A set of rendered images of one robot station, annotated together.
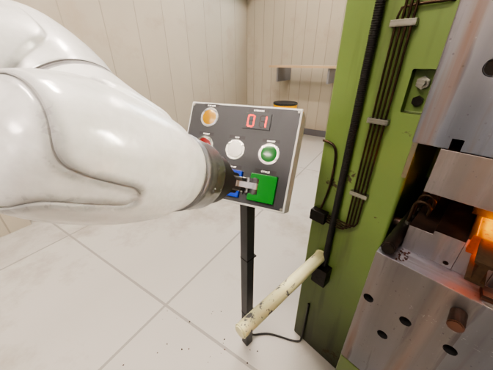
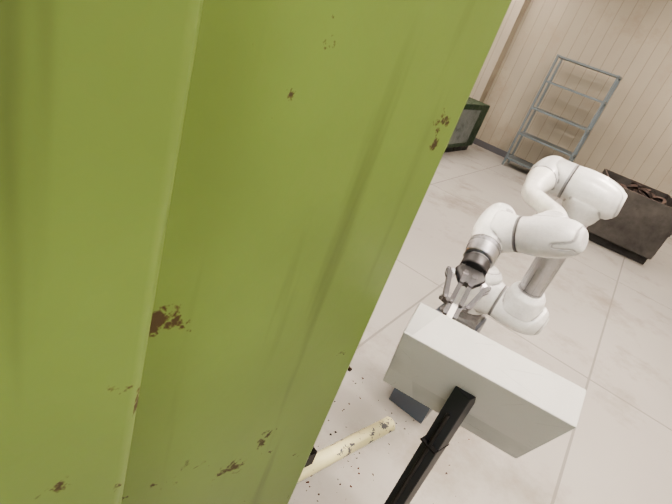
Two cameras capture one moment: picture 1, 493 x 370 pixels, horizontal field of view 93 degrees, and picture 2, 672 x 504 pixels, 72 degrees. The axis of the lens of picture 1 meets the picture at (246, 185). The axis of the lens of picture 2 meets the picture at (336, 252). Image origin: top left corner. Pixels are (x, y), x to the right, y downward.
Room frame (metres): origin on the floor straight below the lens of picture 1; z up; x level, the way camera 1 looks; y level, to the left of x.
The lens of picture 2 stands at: (1.43, -0.42, 1.66)
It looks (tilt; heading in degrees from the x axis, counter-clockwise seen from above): 27 degrees down; 174
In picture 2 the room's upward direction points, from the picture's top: 20 degrees clockwise
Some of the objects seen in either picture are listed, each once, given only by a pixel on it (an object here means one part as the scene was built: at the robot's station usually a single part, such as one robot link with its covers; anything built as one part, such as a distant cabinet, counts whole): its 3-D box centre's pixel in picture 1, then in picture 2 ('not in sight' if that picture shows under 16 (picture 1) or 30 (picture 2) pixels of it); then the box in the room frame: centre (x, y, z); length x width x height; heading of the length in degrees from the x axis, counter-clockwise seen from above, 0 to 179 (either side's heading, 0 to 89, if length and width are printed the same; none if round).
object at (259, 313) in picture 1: (287, 287); (337, 451); (0.55, -0.14, 0.62); 0.44 x 0.05 x 0.05; 133
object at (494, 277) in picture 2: not in sight; (480, 286); (-0.40, 0.43, 0.77); 0.18 x 0.16 x 0.22; 59
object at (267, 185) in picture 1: (262, 188); not in sight; (0.56, -0.04, 1.01); 0.07 x 0.05 x 0.07; 68
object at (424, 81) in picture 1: (420, 91); not in sight; (0.61, -0.42, 1.25); 0.03 x 0.03 x 0.07; 43
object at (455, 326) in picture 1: (457, 319); not in sight; (0.28, -0.41, 0.87); 0.04 x 0.03 x 0.03; 133
